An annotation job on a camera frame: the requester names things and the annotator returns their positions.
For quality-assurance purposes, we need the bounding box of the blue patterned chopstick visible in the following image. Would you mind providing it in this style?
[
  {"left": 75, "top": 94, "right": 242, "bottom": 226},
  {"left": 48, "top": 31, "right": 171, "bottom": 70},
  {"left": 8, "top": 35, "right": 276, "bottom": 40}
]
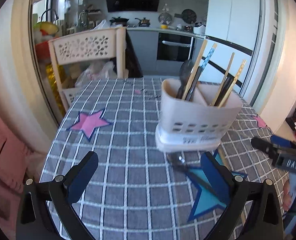
[{"left": 186, "top": 43, "right": 217, "bottom": 101}]

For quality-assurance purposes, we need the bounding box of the black spoon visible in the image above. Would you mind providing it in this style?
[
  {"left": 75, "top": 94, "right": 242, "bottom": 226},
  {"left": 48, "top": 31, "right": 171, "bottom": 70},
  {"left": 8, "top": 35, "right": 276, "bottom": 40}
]
[
  {"left": 166, "top": 153, "right": 218, "bottom": 198},
  {"left": 176, "top": 59, "right": 194, "bottom": 99}
]

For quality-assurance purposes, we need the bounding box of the beige plastic utensil holder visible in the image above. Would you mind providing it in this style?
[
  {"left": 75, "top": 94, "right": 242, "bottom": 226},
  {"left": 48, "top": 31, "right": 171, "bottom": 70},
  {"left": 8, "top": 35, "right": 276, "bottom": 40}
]
[{"left": 155, "top": 79, "right": 243, "bottom": 153}]

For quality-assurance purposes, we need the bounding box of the person's right hand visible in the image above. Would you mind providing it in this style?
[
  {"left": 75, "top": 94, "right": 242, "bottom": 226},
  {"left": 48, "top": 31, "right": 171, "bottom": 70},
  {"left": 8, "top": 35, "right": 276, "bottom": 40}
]
[{"left": 282, "top": 180, "right": 292, "bottom": 211}]

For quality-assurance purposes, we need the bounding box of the light wooden chopstick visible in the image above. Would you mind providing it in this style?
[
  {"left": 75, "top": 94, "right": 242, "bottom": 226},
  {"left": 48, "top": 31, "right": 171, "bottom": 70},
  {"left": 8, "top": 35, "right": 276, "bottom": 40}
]
[{"left": 182, "top": 40, "right": 207, "bottom": 100}]

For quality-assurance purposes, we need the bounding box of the black built-in oven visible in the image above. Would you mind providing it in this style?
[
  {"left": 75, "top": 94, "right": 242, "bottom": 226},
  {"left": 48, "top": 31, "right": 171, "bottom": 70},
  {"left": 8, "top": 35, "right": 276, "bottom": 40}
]
[{"left": 157, "top": 33, "right": 195, "bottom": 62}]

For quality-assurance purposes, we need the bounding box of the black hanging bag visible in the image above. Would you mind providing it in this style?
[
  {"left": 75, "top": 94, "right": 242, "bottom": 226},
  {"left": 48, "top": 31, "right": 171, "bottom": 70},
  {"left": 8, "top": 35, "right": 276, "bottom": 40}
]
[{"left": 125, "top": 31, "right": 143, "bottom": 78}]

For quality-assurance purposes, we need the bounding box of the yellow patterned chopstick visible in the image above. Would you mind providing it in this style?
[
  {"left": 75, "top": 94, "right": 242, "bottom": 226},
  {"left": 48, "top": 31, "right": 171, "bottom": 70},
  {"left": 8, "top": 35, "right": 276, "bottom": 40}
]
[{"left": 218, "top": 60, "right": 246, "bottom": 108}]

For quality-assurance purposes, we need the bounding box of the black chopstick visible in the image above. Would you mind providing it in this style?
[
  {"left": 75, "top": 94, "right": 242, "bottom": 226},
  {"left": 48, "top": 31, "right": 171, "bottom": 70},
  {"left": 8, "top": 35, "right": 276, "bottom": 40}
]
[{"left": 214, "top": 76, "right": 234, "bottom": 106}]

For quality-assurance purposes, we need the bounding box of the plain wooden chopstick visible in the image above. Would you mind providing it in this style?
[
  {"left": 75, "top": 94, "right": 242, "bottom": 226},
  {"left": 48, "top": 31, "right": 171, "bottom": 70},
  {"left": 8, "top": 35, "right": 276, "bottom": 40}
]
[{"left": 210, "top": 53, "right": 235, "bottom": 106}]

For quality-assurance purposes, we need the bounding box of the beige perforated storage rack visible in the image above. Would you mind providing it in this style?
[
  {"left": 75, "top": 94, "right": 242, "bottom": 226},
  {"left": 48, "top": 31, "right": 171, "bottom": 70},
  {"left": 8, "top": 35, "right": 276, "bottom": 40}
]
[{"left": 48, "top": 27, "right": 128, "bottom": 111}]

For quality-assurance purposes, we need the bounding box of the white refrigerator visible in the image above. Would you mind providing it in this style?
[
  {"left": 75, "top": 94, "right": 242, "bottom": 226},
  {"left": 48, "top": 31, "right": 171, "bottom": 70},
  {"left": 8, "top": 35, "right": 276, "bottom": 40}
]
[{"left": 200, "top": 0, "right": 260, "bottom": 93}]

